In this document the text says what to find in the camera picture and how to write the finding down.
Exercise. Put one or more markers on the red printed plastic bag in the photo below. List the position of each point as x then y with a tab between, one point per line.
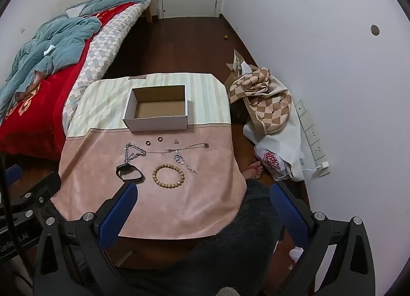
272	159

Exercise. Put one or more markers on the black watch band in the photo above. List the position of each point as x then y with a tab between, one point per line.
129	174

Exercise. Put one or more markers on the grey white checkered bedspread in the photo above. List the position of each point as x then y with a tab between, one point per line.
105	46

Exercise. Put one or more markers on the person's foot in red flip-flop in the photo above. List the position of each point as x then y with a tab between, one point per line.
253	171

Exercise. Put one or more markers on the white charger plug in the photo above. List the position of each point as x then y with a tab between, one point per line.
323	165

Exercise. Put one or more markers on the cardboard box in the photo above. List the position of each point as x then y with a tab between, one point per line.
157	113

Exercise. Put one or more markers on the checkered beige cloth pile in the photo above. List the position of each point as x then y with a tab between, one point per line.
288	145

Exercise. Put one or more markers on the white paper scrap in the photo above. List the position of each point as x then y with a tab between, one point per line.
48	49

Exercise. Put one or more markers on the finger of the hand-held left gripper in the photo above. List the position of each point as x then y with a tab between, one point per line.
44	187
13	173

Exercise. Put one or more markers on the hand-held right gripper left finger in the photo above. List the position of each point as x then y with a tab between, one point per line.
118	215

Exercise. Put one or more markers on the wooden bed frame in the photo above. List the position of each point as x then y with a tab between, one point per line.
149	14

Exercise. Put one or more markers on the white power strip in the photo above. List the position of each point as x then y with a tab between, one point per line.
312	135

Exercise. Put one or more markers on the pink and striped tablecloth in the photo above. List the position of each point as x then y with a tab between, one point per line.
160	206

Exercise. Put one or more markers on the round wall hole cover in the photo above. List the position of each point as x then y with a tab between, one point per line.
374	30

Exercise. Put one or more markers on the crumpled white tissue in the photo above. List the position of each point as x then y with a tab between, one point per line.
296	253

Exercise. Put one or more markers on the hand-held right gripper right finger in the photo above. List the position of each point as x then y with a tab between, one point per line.
290	215

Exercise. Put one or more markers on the blue quilt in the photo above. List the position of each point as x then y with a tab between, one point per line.
64	42

